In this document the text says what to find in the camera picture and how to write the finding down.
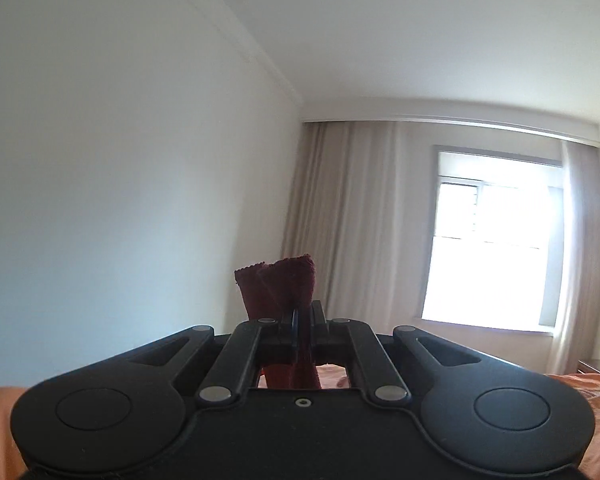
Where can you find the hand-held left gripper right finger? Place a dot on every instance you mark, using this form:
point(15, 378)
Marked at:
point(309, 331)

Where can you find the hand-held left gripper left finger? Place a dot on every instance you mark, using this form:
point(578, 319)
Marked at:
point(291, 332)

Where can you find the maroon small cloth garment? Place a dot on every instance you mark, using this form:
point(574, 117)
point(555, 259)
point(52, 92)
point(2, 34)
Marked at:
point(280, 285)

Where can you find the wide beige curtain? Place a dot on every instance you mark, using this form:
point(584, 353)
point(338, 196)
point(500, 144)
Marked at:
point(350, 220)

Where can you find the narrow beige curtain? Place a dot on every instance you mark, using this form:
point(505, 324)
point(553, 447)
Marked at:
point(582, 260)

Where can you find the dark wooden headboard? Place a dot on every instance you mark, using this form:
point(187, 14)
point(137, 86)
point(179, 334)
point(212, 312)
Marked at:
point(599, 365)

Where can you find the white curtain rail cover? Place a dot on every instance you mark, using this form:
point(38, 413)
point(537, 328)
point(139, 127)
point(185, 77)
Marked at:
point(455, 112)

